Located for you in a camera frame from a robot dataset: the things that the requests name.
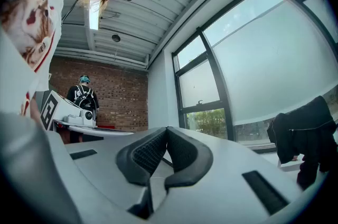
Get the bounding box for black jacket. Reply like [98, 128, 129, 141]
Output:
[266, 95, 337, 191]

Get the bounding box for person's left forearm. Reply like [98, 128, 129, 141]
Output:
[29, 97, 47, 130]

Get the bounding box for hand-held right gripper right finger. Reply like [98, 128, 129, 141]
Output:
[154, 126, 303, 224]

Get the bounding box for ceiling light panel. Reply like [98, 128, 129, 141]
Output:
[88, 0, 100, 31]

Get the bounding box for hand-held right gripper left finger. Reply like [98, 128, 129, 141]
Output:
[47, 126, 170, 220]

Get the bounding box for person in patterned shirt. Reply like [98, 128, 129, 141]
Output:
[0, 0, 77, 117]

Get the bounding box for white ceiling pipe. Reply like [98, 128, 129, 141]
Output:
[54, 45, 148, 70]

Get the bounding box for dark window frame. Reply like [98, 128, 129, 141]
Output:
[171, 0, 338, 154]

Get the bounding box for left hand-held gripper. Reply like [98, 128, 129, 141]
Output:
[39, 90, 135, 138]

